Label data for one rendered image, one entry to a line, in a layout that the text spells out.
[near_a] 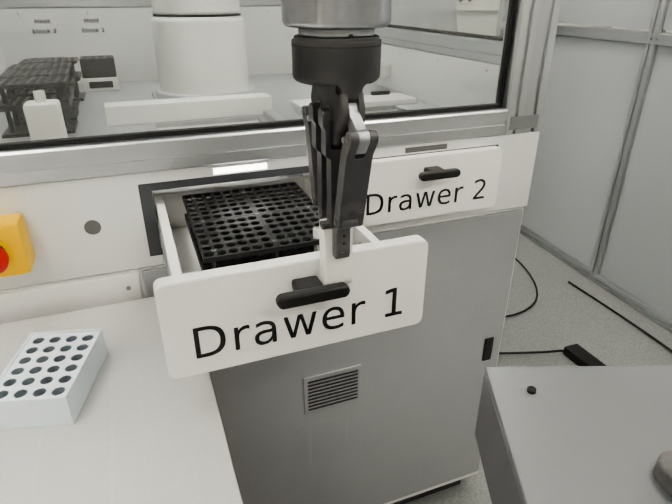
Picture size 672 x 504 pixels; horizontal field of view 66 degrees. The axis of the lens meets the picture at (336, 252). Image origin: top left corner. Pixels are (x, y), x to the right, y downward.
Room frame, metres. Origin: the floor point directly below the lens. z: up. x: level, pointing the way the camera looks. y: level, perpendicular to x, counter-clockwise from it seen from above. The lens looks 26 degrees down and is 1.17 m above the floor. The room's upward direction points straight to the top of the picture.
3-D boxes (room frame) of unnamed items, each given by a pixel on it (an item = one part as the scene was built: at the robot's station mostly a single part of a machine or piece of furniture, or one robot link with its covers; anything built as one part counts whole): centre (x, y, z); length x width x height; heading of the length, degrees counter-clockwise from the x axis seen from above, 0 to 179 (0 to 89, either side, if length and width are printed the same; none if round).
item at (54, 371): (0.47, 0.33, 0.78); 0.12 x 0.08 x 0.04; 6
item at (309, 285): (0.45, 0.03, 0.91); 0.07 x 0.04 x 0.01; 111
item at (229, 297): (0.47, 0.04, 0.87); 0.29 x 0.02 x 0.11; 111
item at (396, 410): (1.21, 0.27, 0.40); 1.03 x 0.95 x 0.80; 111
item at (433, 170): (0.83, -0.17, 0.91); 0.07 x 0.04 x 0.01; 111
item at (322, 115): (0.45, 0.00, 1.03); 0.04 x 0.01 x 0.11; 111
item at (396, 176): (0.85, -0.16, 0.87); 0.29 x 0.02 x 0.11; 111
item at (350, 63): (0.47, 0.00, 1.10); 0.08 x 0.07 x 0.09; 21
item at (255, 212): (0.66, 0.11, 0.87); 0.22 x 0.18 x 0.06; 21
